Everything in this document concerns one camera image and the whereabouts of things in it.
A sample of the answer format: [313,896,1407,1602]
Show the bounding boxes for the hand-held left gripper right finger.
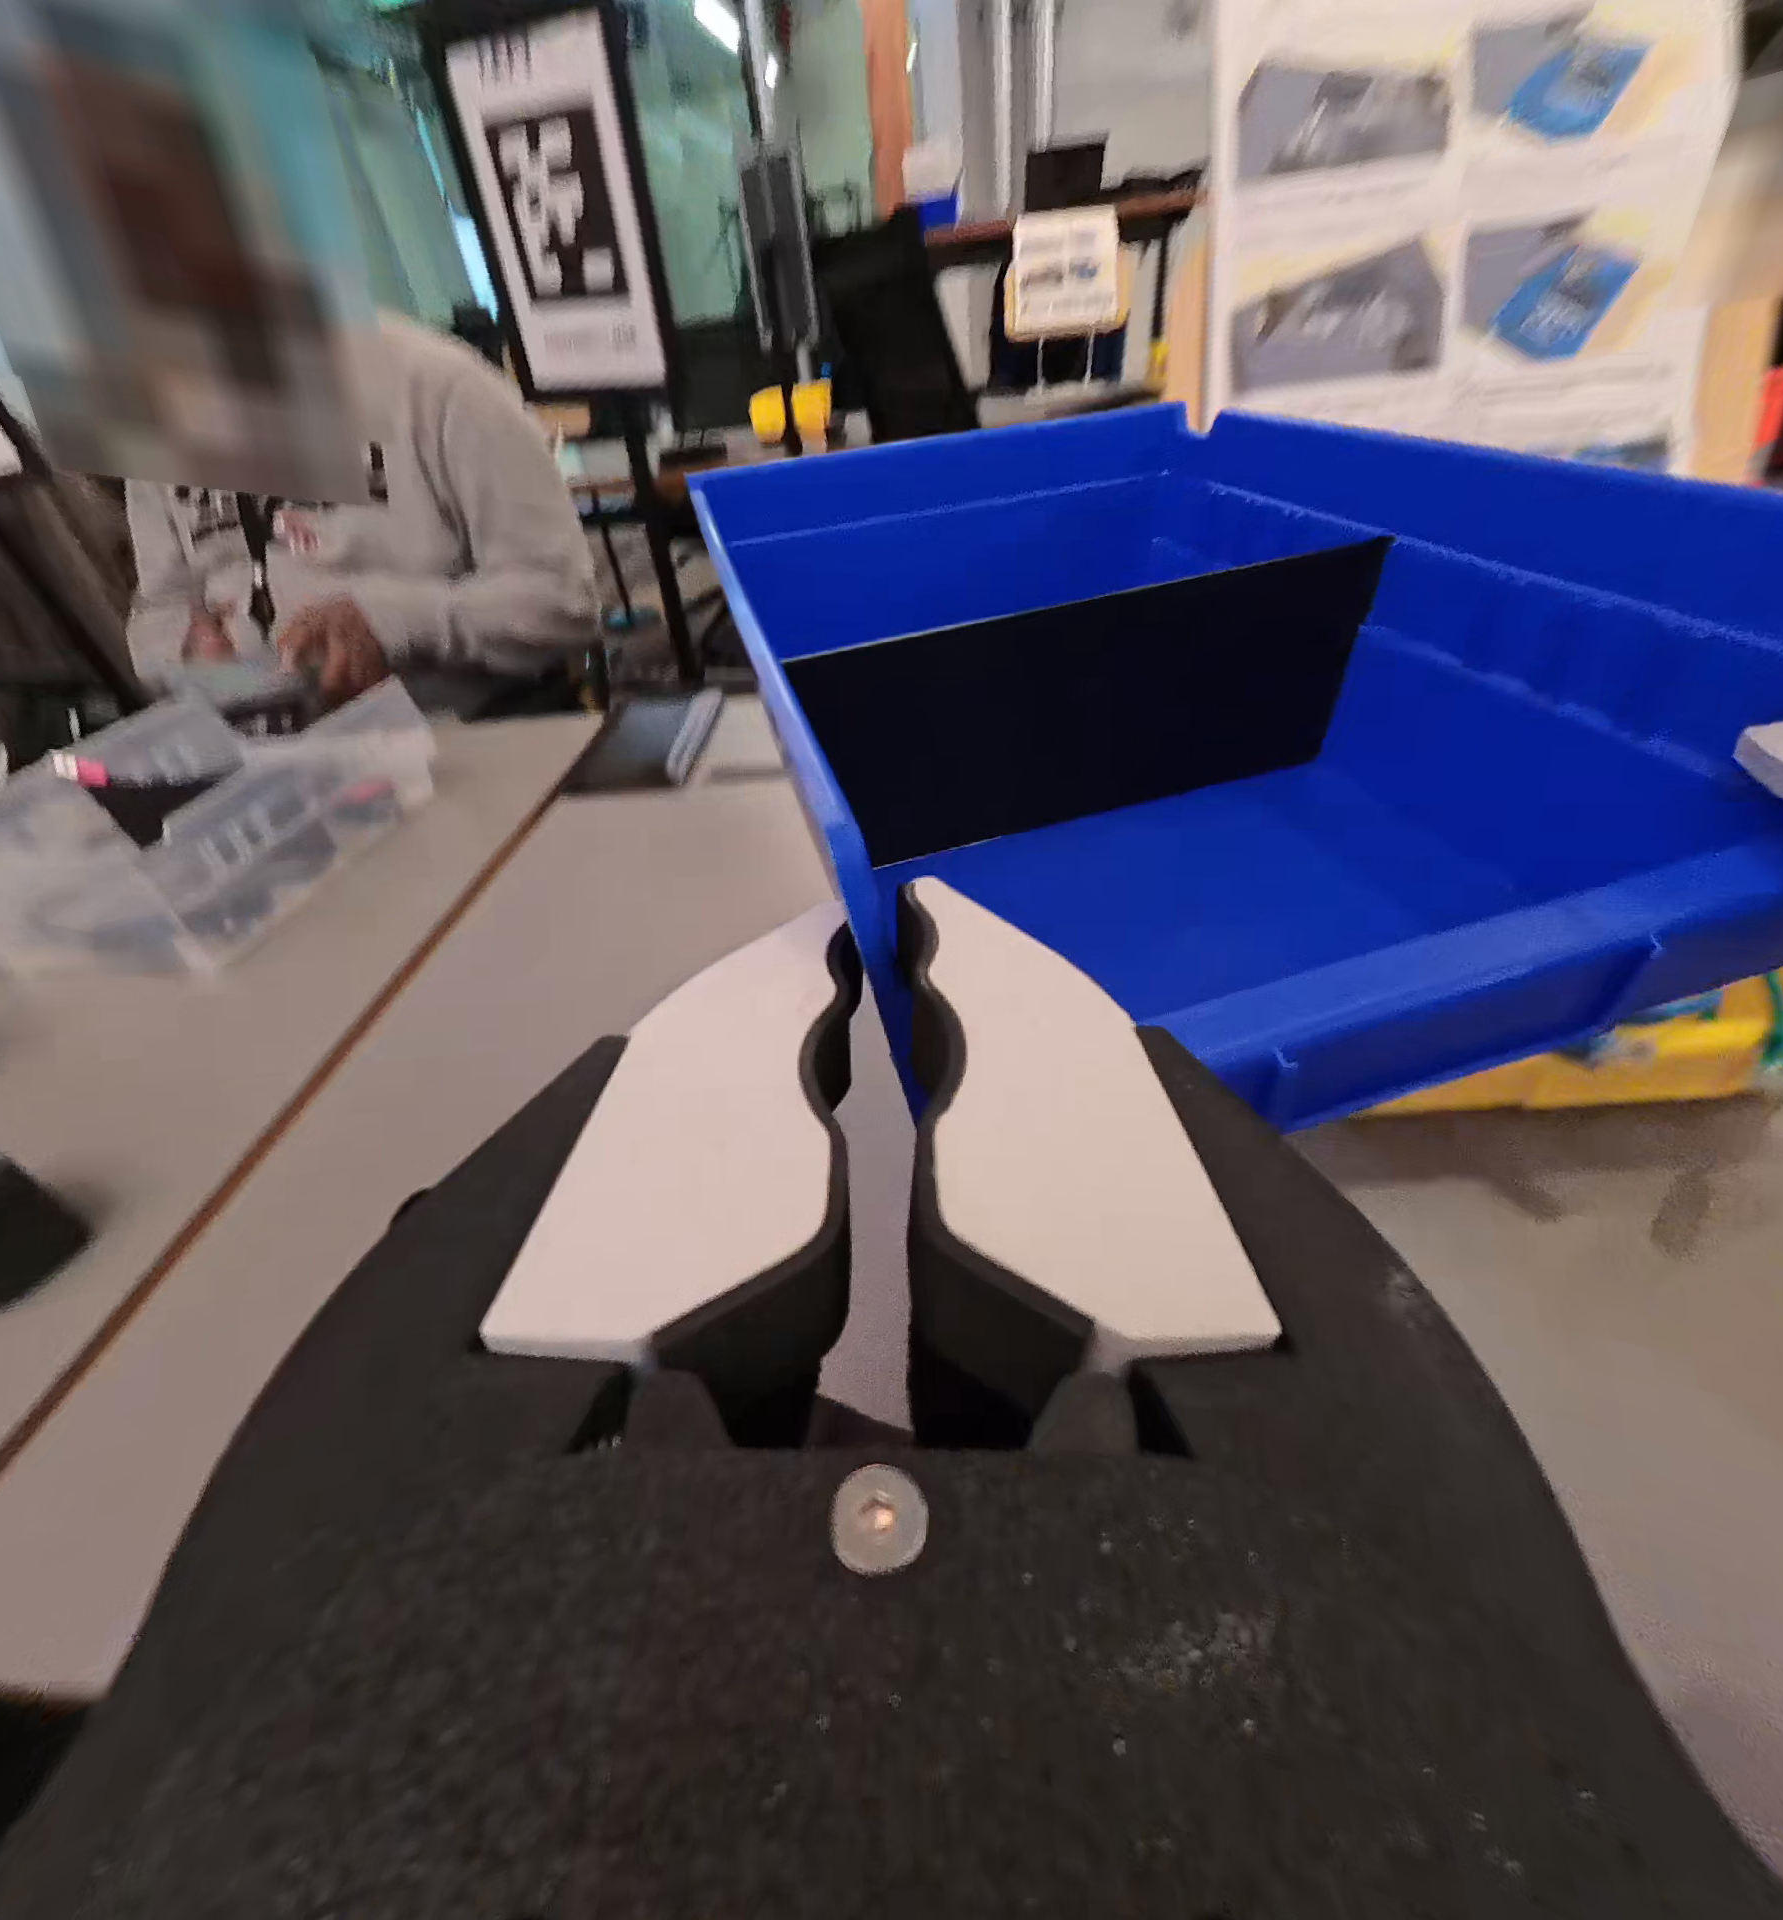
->
[896,877,1286,1449]

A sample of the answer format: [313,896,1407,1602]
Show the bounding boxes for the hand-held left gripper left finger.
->
[478,899,857,1449]

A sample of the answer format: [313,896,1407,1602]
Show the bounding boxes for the blue plastic bin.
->
[685,403,1783,1133]

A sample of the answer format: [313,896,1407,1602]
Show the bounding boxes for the yellow plastic bin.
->
[1356,948,1783,1119]

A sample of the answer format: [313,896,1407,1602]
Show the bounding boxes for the black bin divider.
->
[781,535,1395,873]

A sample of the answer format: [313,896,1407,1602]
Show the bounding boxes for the clear plastic bags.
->
[0,676,437,980]

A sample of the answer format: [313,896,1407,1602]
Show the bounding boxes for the printed instruction sheet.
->
[1206,0,1749,470]

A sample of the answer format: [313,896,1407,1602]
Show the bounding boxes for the black office chair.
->
[813,208,987,447]

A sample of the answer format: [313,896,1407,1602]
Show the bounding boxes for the small white table sign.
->
[1001,208,1128,345]

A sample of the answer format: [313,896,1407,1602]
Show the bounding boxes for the black-framed tag sign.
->
[424,0,678,403]

